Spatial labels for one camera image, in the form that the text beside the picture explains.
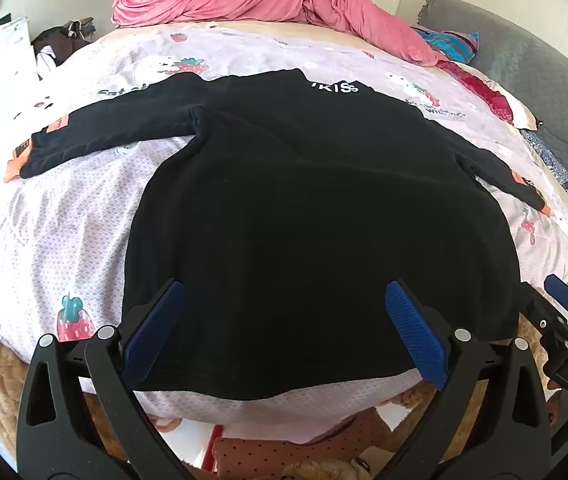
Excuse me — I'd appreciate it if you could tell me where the striped knitted cloth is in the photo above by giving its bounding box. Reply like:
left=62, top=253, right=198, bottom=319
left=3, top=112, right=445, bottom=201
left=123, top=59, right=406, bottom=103
left=414, top=25, right=479, bottom=63

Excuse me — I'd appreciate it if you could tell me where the red floral pillow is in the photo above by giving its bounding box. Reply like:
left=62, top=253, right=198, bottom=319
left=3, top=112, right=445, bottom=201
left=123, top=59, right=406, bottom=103
left=438, top=60, right=539, bottom=128

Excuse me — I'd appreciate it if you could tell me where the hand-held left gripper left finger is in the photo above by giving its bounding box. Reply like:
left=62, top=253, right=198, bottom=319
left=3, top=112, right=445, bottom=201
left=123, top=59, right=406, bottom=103
left=16, top=279, right=205, bottom=480

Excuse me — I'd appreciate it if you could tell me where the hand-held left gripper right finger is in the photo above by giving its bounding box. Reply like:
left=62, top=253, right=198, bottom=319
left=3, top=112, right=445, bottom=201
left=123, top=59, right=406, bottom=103
left=374, top=279, right=555, bottom=480

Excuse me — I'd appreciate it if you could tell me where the blue patterned pillow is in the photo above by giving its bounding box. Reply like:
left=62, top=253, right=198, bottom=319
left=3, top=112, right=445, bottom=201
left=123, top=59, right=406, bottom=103
left=521, top=127, right=568, bottom=198

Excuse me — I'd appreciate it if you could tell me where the strawberry printed blanket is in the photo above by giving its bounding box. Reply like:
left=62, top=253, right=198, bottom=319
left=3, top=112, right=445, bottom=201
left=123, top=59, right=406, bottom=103
left=0, top=22, right=568, bottom=428

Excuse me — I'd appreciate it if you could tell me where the brown polka dot cloth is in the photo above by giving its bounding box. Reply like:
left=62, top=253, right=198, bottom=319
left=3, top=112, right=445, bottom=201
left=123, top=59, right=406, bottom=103
left=211, top=405, right=397, bottom=478

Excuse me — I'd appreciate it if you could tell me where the dark bag on floor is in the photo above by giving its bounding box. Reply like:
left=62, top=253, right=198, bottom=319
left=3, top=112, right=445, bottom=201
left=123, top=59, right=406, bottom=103
left=31, top=20, right=97, bottom=78

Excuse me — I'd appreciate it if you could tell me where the grey quilted headboard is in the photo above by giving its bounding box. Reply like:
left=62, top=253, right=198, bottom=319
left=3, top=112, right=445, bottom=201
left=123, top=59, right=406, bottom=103
left=416, top=0, right=568, bottom=221

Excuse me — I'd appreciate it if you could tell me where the black long-sleeved shirt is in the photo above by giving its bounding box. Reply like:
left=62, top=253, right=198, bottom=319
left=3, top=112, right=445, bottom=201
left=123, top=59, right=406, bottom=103
left=18, top=67, right=550, bottom=403

